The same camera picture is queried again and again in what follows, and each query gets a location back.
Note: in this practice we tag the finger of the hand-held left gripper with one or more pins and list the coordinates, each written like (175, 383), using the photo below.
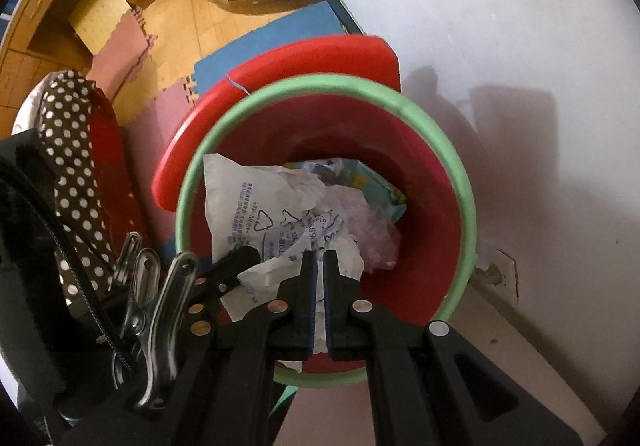
(227, 271)

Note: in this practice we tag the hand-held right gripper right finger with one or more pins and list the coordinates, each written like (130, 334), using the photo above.
(330, 306)

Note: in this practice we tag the white wall socket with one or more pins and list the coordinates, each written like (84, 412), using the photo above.
(502, 271)

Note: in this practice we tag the white plastic packet blue print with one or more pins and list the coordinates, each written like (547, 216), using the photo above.
(240, 206)

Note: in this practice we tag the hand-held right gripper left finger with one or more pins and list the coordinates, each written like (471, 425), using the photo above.
(310, 306)

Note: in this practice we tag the metal spring clip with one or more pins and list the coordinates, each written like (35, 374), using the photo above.
(170, 306)
(145, 276)

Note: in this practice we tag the red bin green rim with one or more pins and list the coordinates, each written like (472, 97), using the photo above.
(425, 236)

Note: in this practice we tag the wooden drawer unit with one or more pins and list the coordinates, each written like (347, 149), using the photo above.
(45, 16)

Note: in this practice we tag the red bin lid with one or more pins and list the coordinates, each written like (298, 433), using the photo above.
(300, 58)

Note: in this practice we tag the colourful foam puzzle mat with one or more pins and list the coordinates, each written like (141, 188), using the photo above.
(140, 126)

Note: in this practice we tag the brown polka dot bag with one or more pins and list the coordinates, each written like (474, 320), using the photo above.
(70, 151)

